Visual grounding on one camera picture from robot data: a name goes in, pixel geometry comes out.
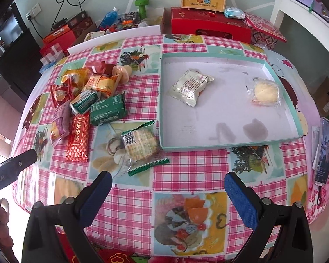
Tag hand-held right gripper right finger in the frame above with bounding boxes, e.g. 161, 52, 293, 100
224, 171, 317, 263

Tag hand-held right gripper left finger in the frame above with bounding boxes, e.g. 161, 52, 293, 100
22, 171, 113, 263

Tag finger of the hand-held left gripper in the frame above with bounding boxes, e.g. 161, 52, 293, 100
1, 149, 38, 176

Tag purple snack packet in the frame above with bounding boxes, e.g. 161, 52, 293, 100
50, 105, 72, 144

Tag teal shallow cardboard tray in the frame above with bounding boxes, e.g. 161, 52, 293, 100
159, 53, 303, 153

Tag dark green snack packet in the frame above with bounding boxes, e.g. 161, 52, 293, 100
90, 94, 127, 127

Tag beige orange snack packet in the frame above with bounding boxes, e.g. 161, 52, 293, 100
84, 75, 119, 97

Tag long red snack bar packet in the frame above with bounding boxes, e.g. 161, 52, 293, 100
66, 115, 89, 163

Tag pink checked tablecloth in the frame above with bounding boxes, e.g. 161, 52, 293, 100
11, 34, 309, 263

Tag clear cracker packet green edges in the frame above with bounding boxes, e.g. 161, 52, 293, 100
121, 121, 170, 176

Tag white green printed snack packet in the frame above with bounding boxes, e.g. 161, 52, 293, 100
69, 90, 100, 116

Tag black cabinet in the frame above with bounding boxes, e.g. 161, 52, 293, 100
0, 29, 43, 102

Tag light blue box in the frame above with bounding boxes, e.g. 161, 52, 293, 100
41, 60, 57, 74

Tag smartphone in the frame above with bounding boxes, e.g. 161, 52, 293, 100
314, 117, 329, 185

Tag orange yellow snack packet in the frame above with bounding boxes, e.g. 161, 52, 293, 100
61, 68, 90, 87

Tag clear plastic box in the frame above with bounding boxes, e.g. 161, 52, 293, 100
40, 44, 64, 67

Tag clear yellow cake packet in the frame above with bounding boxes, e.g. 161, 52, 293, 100
251, 77, 282, 108

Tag dark red snack packet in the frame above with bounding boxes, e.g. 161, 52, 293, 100
86, 60, 116, 76

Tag round beige pastry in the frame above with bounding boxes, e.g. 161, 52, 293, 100
111, 64, 132, 84

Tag stacked cardboard boxes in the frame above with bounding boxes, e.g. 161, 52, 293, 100
312, 76, 329, 125

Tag orange box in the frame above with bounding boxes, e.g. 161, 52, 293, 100
42, 24, 72, 44

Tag black monitor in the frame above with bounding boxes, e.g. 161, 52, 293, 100
0, 2, 26, 46

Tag open cardboard box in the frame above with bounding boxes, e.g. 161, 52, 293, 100
71, 23, 100, 48

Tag white card box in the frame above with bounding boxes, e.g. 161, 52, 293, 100
85, 31, 108, 42

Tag white foam board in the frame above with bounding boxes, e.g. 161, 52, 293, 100
67, 25, 163, 57

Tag dark brown box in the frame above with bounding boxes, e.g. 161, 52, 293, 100
67, 10, 94, 31

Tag blue water bottle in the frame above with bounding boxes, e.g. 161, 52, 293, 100
99, 7, 120, 30

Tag red patterned box lid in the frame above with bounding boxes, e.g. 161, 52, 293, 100
244, 12, 287, 50

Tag pile of small toys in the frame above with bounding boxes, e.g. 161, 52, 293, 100
110, 11, 142, 32

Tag red gift box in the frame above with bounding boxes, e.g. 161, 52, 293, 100
161, 7, 253, 44

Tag blue wet wipes pack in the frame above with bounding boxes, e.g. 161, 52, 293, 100
224, 7, 246, 20

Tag green dumbbell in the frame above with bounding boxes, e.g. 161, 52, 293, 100
134, 0, 149, 20

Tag white shelf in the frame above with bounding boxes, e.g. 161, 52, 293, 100
271, 0, 329, 69

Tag wall socket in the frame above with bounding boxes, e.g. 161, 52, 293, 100
25, 3, 42, 20

